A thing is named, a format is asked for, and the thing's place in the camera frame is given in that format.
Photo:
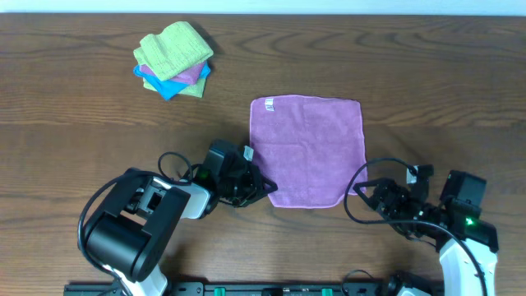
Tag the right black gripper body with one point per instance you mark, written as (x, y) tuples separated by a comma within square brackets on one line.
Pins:
[(402, 207)]

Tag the purple microfiber cloth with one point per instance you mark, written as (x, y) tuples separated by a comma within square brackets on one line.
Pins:
[(311, 147)]

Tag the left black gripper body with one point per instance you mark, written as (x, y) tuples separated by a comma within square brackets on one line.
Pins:
[(250, 183)]

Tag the top green folded cloth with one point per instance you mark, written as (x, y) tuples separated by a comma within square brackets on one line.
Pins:
[(178, 47)]

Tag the blue folded cloth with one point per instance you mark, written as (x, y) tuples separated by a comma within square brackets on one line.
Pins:
[(166, 89)]

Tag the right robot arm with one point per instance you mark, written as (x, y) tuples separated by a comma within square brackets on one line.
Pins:
[(467, 246)]

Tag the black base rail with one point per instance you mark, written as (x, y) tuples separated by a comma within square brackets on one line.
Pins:
[(230, 289)]

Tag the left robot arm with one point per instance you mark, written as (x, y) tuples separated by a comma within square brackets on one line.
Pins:
[(126, 225)]

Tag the purple folded cloth in stack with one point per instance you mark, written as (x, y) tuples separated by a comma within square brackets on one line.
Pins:
[(188, 76)]

